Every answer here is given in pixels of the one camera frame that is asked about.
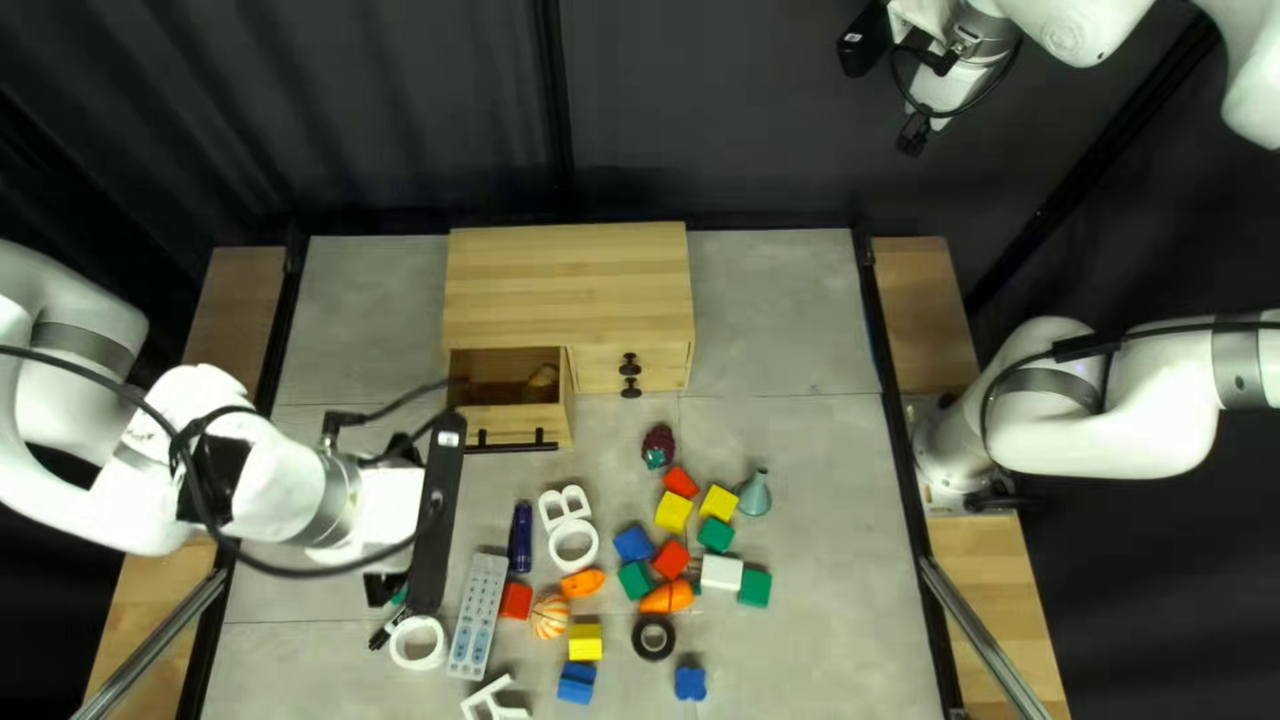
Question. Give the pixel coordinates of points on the white letter B block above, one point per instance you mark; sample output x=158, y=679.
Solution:
x=552, y=508

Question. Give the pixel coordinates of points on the small orange toy fruit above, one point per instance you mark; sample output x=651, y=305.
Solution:
x=583, y=583

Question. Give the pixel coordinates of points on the orange white striped toy ball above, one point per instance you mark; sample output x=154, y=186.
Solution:
x=549, y=616

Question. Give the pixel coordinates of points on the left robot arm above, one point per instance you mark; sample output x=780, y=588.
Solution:
x=90, y=430

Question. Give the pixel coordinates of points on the grey remote control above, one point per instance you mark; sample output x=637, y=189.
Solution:
x=477, y=615

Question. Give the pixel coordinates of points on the white letter O block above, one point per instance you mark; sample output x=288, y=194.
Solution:
x=556, y=548

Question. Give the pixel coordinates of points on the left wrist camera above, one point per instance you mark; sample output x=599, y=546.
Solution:
x=440, y=500

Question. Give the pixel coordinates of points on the blue notched toy block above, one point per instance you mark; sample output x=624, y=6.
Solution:
x=690, y=683

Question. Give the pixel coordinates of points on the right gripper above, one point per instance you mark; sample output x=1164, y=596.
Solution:
x=920, y=20

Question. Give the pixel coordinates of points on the blue flashlight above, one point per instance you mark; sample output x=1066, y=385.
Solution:
x=520, y=538

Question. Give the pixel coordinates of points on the white tape roll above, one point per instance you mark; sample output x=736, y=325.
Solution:
x=398, y=648

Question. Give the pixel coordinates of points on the orange toy carrot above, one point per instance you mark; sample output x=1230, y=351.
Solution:
x=667, y=598

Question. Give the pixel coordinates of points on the dark purple toy vegetable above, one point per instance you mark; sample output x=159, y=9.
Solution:
x=658, y=442

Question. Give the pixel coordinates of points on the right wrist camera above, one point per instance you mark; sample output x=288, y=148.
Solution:
x=860, y=45

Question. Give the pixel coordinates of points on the white angular letter block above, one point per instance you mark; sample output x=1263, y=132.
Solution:
x=490, y=697

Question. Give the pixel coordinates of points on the black tape roll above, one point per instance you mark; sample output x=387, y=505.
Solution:
x=640, y=640

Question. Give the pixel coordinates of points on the white toy block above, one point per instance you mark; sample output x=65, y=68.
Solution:
x=721, y=573

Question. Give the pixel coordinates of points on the red toy block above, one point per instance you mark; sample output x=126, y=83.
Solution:
x=516, y=601
x=680, y=482
x=671, y=560

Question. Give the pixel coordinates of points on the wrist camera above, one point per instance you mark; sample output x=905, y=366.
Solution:
x=440, y=500
x=860, y=45

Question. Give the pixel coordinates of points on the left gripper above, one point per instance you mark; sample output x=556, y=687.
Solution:
x=390, y=515

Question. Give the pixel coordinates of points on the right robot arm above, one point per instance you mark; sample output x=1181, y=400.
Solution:
x=1100, y=420

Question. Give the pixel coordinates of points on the green toy block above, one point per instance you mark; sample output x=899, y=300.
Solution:
x=635, y=580
x=716, y=536
x=755, y=588

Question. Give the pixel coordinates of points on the white and black marker pen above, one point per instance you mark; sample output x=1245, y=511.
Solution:
x=381, y=640

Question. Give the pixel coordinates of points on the yellow toy block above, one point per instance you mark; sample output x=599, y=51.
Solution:
x=673, y=512
x=585, y=642
x=718, y=503

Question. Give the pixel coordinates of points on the yellow toy fruit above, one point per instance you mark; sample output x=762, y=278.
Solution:
x=543, y=378

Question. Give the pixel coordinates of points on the wooden chest of drawers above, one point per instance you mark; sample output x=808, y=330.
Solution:
x=570, y=290

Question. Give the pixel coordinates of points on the teal toy funnel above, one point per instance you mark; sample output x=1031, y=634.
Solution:
x=755, y=497

